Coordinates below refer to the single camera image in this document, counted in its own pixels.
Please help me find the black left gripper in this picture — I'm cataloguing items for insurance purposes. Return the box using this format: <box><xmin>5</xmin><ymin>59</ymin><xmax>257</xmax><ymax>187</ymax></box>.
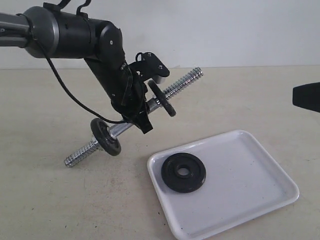
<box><xmin>111</xmin><ymin>62</ymin><xmax>153</xmax><ymax>134</ymax></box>

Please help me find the chrome threaded dumbbell bar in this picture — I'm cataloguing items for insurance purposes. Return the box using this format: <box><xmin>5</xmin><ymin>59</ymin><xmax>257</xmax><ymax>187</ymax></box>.
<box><xmin>64</xmin><ymin>67</ymin><xmax>204</xmax><ymax>168</ymax></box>

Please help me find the black weight plate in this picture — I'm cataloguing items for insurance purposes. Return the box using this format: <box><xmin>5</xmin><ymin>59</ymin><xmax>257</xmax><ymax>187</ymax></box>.
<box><xmin>161</xmin><ymin>152</ymin><xmax>207</xmax><ymax>193</ymax></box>

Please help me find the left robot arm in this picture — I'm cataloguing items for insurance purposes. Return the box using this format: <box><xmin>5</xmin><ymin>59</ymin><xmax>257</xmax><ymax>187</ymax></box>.
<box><xmin>0</xmin><ymin>0</ymin><xmax>156</xmax><ymax>133</ymax></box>

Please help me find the black plate on bar right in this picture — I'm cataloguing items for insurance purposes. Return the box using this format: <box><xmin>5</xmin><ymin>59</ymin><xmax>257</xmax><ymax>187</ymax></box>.
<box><xmin>147</xmin><ymin>80</ymin><xmax>176</xmax><ymax>117</ymax></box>

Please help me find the black plate on bar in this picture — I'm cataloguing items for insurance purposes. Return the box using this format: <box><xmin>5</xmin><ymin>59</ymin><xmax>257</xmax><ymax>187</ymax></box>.
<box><xmin>147</xmin><ymin>80</ymin><xmax>176</xmax><ymax>117</ymax></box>
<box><xmin>90</xmin><ymin>118</ymin><xmax>122</xmax><ymax>156</ymax></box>

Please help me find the black plate on bar left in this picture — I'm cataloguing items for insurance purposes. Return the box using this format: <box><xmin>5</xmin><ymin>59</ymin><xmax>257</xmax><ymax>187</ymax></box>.
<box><xmin>90</xmin><ymin>118</ymin><xmax>122</xmax><ymax>156</ymax></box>

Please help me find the white rectangular tray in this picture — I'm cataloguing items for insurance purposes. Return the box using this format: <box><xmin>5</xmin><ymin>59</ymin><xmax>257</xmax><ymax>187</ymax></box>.
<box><xmin>147</xmin><ymin>130</ymin><xmax>300</xmax><ymax>240</ymax></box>

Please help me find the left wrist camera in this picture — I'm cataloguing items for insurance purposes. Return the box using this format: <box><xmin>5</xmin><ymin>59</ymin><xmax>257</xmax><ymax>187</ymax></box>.
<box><xmin>133</xmin><ymin>52</ymin><xmax>170</xmax><ymax>85</ymax></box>

